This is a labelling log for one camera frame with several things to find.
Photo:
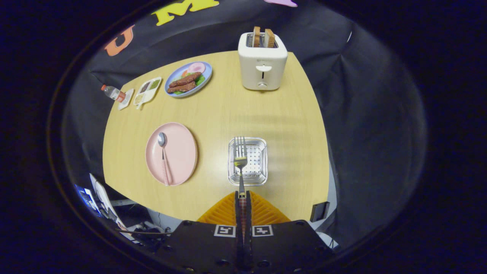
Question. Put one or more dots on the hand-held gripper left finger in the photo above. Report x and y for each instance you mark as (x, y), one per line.
(237, 213)

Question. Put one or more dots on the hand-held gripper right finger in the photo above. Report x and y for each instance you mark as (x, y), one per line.
(249, 213)

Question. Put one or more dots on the perforated metal tray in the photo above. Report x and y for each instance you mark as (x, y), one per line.
(257, 167)

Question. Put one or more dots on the small black box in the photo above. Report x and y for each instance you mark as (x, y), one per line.
(319, 211)

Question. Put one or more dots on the pink plate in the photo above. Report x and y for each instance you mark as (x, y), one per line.
(180, 152)

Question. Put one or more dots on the white paper sheets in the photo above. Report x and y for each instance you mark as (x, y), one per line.
(102, 198)

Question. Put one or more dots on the brown bacon strip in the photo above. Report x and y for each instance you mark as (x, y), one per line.
(186, 79)
(182, 87)

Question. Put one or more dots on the white toaster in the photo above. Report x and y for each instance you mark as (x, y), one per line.
(251, 76)

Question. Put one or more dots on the green lettuce leaf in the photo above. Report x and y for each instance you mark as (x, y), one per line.
(200, 80)

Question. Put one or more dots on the blue plate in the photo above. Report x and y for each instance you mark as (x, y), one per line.
(208, 69)

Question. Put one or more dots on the white divided condiment tray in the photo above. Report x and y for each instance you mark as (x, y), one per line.
(146, 93)

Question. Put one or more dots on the pink ham slice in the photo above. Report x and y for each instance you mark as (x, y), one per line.
(196, 67)

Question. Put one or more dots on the small white dish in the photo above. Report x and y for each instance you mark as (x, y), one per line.
(127, 101)

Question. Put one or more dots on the clear bottle with red label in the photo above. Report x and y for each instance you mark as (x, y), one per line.
(112, 92)

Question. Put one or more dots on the toasted bread slice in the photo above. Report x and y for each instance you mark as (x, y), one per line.
(257, 37)
(269, 38)

